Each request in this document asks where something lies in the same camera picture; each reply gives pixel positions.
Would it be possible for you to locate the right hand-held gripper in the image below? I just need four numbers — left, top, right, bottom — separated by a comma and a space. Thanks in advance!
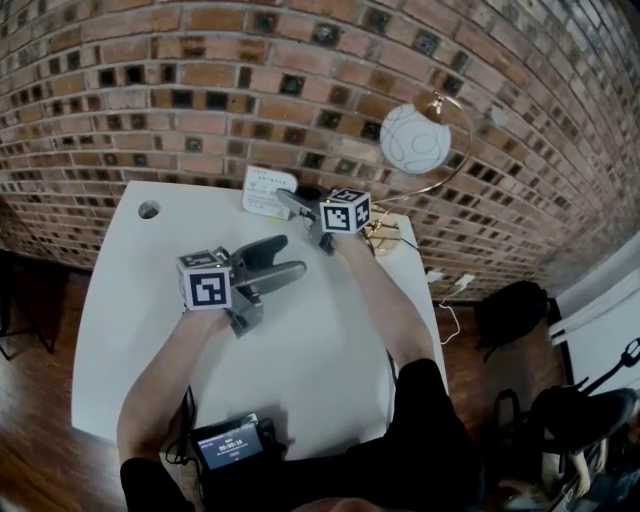
275, 186, 373, 256

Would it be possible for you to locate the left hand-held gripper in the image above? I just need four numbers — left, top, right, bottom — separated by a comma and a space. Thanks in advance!
176, 234, 308, 341

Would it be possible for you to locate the white card stand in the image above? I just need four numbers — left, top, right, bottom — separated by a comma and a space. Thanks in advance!
241, 165, 299, 222

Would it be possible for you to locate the person's left forearm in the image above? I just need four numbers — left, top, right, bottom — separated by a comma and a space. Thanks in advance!
116, 308, 237, 474

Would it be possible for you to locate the person's right forearm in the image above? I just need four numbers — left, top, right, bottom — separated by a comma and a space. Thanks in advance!
331, 233, 437, 382

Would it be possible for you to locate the gold arc lamp white globe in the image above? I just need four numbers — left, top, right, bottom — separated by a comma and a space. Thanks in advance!
361, 91, 474, 258

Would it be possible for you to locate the white power adapter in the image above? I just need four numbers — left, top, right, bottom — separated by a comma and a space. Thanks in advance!
424, 271, 477, 302

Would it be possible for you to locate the black screen device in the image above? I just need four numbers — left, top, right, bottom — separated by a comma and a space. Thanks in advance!
189, 411, 282, 474

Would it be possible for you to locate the person's black shirt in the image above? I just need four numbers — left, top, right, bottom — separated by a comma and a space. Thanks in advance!
119, 356, 487, 512

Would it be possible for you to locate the black bag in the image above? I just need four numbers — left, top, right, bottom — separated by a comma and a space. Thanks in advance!
473, 279, 558, 363

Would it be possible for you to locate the white board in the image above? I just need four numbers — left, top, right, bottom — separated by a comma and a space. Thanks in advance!
548, 244, 640, 389

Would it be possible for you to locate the black exercise machine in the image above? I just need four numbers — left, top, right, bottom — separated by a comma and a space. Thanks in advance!
493, 337, 640, 512

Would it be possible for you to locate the black device cable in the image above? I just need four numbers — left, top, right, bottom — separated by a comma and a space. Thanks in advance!
158, 383, 198, 468

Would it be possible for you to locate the white power cable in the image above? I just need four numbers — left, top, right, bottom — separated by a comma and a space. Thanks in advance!
437, 297, 462, 346

